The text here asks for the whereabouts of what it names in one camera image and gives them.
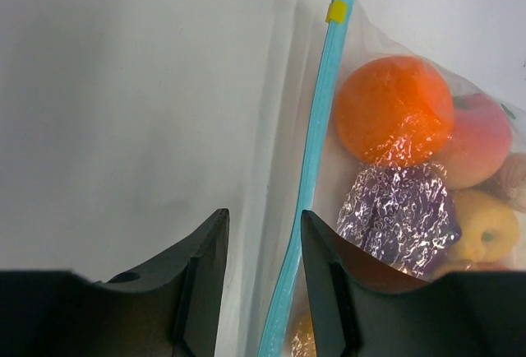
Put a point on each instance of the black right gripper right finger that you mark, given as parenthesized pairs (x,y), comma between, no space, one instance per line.
(363,307)

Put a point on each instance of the clear zip top bag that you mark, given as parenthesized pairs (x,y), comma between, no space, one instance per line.
(329,170)

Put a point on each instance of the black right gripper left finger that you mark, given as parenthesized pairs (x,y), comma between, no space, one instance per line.
(167,306)

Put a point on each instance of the yellow fake pear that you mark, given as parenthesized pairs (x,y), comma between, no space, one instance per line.
(490,228)

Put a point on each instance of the pink fake peach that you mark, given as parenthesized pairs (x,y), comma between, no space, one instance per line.
(479,144)

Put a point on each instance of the yellow zip slider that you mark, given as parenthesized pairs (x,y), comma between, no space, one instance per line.
(337,12)

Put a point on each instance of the purple fake fruit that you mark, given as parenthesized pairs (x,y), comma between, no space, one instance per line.
(403,217)

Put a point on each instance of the red-orange fake pepper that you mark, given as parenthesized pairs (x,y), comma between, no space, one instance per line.
(461,266)

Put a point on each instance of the orange fake orange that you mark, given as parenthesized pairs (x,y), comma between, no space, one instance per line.
(396,110)

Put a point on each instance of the yellow-orange fake pretzel cluster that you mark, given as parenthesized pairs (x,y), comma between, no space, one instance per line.
(302,340)

